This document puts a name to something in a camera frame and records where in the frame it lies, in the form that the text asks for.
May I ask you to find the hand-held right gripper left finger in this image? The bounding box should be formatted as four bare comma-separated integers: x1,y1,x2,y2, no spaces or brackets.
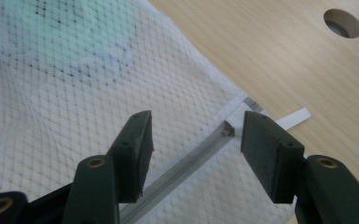
106,109,156,204

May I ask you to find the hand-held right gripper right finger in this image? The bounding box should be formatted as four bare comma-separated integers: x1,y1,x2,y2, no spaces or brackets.
240,110,306,204

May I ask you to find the white mesh laundry bag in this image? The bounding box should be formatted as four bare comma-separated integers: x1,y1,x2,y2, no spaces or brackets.
0,0,311,224

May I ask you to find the teal cloth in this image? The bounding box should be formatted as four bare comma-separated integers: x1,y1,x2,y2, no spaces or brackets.
3,0,136,87

